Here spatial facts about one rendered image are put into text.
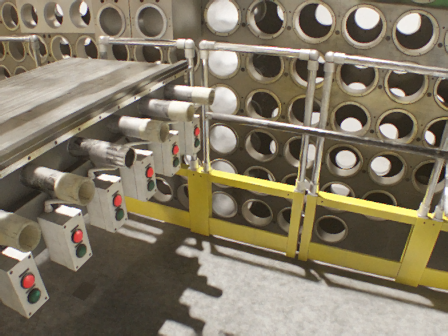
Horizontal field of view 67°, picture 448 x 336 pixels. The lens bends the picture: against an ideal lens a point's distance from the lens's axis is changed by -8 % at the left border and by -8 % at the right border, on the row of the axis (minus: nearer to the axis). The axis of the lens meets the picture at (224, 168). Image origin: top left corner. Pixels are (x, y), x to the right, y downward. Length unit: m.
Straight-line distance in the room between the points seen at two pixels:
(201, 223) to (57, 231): 1.15
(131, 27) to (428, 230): 1.90
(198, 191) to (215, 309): 0.59
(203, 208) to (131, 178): 0.78
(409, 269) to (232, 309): 0.84
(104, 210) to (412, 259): 1.35
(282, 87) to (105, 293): 1.57
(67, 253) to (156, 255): 0.99
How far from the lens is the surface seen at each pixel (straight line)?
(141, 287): 1.78
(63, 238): 0.95
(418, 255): 1.82
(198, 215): 1.96
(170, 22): 2.15
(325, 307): 1.72
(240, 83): 2.46
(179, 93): 1.39
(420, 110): 2.35
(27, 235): 0.80
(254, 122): 1.13
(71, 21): 3.09
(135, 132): 1.11
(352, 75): 2.91
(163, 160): 1.31
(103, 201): 1.05
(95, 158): 1.00
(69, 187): 0.84
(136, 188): 1.21
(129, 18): 2.30
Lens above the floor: 1.29
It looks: 29 degrees down
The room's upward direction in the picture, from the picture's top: straight up
